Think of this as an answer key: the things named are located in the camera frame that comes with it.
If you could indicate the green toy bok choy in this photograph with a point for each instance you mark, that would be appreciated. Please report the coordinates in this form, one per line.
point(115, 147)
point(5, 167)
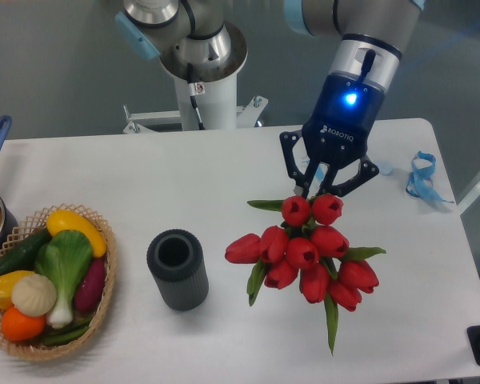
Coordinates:
point(64, 261)

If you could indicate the dark green toy cucumber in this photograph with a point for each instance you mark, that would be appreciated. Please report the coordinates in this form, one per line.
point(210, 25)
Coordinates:
point(23, 255)

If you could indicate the dark grey ribbed vase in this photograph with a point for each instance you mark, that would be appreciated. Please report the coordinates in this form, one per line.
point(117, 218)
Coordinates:
point(175, 260)

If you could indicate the small light blue cap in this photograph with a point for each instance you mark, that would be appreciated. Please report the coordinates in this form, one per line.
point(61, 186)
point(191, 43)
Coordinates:
point(385, 168)

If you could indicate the curled blue tape strip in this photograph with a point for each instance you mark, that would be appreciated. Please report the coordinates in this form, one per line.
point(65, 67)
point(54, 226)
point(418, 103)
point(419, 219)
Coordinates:
point(320, 172)

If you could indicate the green toy bean pods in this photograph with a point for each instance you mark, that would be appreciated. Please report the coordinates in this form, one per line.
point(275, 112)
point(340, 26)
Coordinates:
point(66, 334)

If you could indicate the cream toy steamed bun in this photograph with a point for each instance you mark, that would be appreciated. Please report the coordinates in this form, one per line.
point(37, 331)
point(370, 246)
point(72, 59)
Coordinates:
point(34, 295)

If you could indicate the crumpled blue tape bundle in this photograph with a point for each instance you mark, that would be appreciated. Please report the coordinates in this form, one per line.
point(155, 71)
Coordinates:
point(420, 183)

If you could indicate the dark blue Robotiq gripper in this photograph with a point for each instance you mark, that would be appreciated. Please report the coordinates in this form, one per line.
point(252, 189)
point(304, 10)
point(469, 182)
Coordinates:
point(336, 133)

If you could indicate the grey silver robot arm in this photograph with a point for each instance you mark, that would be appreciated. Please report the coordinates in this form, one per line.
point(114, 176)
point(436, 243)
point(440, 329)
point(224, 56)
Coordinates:
point(203, 53)

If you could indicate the orange toy fruit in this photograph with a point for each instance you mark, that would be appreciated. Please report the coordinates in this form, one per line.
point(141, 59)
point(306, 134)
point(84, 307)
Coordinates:
point(18, 327)

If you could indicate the yellow toy bell pepper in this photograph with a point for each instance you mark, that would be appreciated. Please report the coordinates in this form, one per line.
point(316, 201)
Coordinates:
point(7, 283)

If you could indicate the woven wicker basket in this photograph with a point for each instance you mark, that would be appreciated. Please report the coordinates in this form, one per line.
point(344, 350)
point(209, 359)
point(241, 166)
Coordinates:
point(34, 351)

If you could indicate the yellow toy squash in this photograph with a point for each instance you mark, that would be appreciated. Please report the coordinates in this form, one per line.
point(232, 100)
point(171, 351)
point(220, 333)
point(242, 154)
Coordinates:
point(61, 220)

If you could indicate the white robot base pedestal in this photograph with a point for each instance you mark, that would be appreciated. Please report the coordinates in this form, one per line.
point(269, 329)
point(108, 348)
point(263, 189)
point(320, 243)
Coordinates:
point(201, 105)

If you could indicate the red tulip bouquet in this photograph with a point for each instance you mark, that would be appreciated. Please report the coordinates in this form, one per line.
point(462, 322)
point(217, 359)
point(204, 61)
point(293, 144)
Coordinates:
point(307, 248)

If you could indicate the purple toy sweet potato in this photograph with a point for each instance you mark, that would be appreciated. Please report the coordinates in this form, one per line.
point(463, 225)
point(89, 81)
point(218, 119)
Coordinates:
point(89, 293)

